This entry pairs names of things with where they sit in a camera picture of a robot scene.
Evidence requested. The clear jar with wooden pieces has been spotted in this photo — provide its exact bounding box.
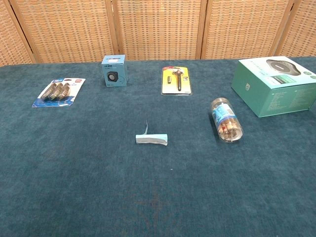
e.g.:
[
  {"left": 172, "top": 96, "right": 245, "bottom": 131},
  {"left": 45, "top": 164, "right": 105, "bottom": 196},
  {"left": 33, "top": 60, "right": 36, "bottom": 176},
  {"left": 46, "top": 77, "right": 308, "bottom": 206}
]
[{"left": 210, "top": 97, "right": 244, "bottom": 144}]

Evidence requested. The woven rattan folding screen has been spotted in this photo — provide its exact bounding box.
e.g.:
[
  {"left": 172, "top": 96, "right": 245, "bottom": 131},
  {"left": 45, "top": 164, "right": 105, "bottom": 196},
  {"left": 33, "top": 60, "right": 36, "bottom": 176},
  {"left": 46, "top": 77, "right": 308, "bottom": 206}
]
[{"left": 0, "top": 0, "right": 316, "bottom": 67}]

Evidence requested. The teal table cloth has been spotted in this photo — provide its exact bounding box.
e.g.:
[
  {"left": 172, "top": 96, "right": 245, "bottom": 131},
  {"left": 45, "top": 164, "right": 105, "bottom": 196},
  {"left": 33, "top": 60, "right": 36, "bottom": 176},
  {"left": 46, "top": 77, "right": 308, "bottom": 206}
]
[{"left": 0, "top": 56, "right": 316, "bottom": 237}]

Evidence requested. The yellow tool blister pack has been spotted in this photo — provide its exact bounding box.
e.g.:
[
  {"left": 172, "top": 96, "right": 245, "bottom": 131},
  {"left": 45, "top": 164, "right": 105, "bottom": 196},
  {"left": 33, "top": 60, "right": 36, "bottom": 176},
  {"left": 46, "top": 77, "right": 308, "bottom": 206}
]
[{"left": 161, "top": 66, "right": 193, "bottom": 96}]

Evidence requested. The small blue speaker box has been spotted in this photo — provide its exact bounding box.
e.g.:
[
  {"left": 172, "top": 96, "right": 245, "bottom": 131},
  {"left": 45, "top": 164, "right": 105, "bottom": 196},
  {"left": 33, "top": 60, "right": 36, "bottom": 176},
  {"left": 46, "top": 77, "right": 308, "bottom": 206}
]
[{"left": 101, "top": 54, "right": 129, "bottom": 87}]

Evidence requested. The large green product box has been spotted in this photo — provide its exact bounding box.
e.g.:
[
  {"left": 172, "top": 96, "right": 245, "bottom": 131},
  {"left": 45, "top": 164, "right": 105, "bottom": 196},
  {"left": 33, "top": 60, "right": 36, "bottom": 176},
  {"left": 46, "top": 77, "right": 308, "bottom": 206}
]
[{"left": 231, "top": 56, "right": 316, "bottom": 118}]

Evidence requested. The blue sticky note pad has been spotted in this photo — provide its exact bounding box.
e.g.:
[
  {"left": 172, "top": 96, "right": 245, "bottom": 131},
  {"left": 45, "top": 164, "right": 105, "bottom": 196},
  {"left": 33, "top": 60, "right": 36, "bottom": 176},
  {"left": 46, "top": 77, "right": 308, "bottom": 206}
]
[{"left": 135, "top": 120, "right": 169, "bottom": 147}]

